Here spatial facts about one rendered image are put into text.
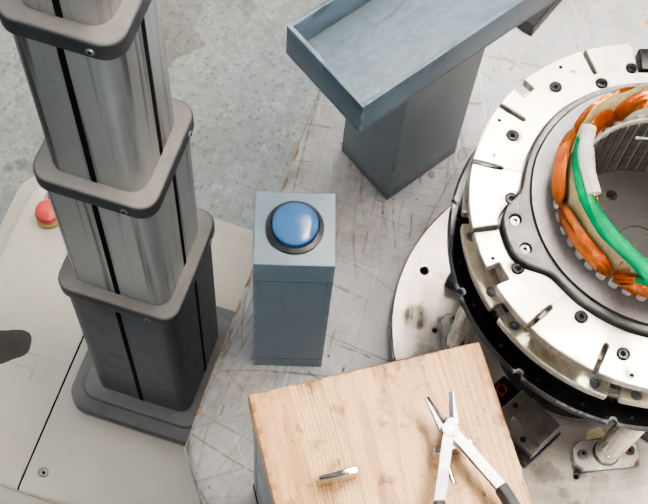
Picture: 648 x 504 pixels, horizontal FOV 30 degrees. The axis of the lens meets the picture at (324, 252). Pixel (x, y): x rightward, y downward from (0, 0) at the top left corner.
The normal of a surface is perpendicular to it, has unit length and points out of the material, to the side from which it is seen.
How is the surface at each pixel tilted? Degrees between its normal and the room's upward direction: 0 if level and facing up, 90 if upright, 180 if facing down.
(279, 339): 90
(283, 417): 0
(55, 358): 0
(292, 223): 2
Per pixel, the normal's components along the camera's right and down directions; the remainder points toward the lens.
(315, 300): -0.01, 0.91
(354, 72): 0.05, -0.42
